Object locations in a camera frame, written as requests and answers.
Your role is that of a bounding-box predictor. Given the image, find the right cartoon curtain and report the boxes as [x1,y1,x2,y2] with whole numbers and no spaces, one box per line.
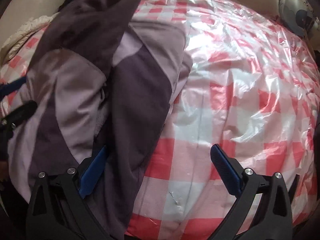
[278,0,317,37]

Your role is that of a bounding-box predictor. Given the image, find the lilac purple jacket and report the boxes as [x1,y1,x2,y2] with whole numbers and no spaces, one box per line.
[4,0,192,239]

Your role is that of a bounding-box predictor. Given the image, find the cream quilted blanket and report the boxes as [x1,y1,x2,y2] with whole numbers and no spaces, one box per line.
[1,12,58,66]

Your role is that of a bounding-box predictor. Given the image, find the red checkered plastic bed cover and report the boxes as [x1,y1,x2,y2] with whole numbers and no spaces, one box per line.
[1,0,319,239]

